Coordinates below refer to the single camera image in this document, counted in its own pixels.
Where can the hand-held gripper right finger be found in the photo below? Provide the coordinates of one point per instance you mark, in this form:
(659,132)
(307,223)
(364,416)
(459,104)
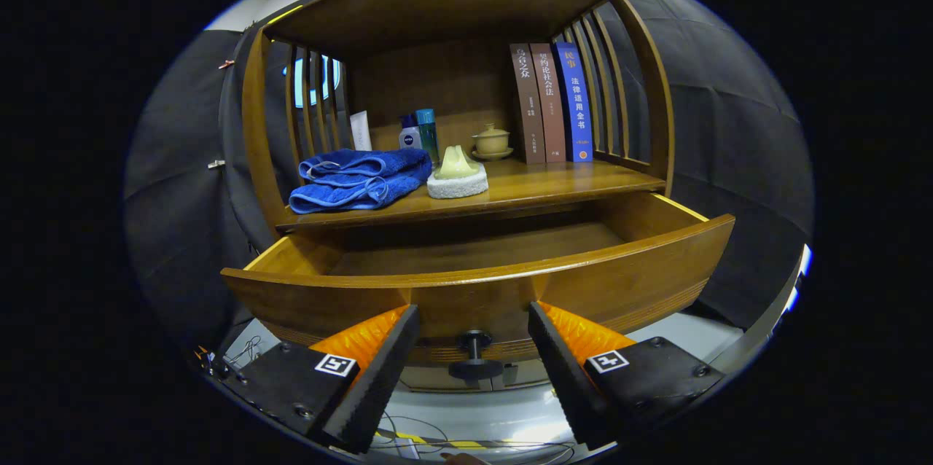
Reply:
(568,385)

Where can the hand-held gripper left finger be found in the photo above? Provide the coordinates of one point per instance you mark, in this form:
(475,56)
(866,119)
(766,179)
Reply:
(375,385)

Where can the wooden drawer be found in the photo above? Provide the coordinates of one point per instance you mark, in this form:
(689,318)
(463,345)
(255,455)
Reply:
(619,283)

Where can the pale yellow scrub brush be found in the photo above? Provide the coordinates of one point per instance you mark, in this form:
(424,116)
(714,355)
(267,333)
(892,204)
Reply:
(457,184)

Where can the wooden cabinet door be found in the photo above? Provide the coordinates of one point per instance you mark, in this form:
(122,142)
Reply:
(423,381)
(521,375)

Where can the wooden countertop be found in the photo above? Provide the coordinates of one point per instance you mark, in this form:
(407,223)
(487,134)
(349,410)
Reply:
(539,184)

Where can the wooden cabinet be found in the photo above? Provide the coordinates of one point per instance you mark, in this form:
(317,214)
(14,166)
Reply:
(437,6)

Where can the yellow black floor tape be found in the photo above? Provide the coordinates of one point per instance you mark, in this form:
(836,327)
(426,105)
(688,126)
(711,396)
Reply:
(459,443)

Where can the folded blue towel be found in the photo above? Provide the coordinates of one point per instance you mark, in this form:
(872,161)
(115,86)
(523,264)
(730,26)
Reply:
(357,184)

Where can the white lotion bottle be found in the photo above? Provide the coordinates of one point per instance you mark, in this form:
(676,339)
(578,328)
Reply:
(410,137)

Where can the white tube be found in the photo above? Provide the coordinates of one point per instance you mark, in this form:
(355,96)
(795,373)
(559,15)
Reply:
(361,131)

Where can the beige lidded teacup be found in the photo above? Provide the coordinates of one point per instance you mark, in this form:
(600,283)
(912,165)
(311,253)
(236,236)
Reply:
(492,141)

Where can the teal bottle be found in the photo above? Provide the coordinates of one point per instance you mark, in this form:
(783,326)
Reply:
(428,133)

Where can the dark brown book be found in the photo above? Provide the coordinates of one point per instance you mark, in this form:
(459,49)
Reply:
(526,104)

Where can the blue book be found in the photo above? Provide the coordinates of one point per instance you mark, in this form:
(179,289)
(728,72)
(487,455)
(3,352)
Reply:
(576,100)

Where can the reddish brown book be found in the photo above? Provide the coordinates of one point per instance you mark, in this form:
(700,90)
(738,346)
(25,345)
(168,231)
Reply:
(550,100)

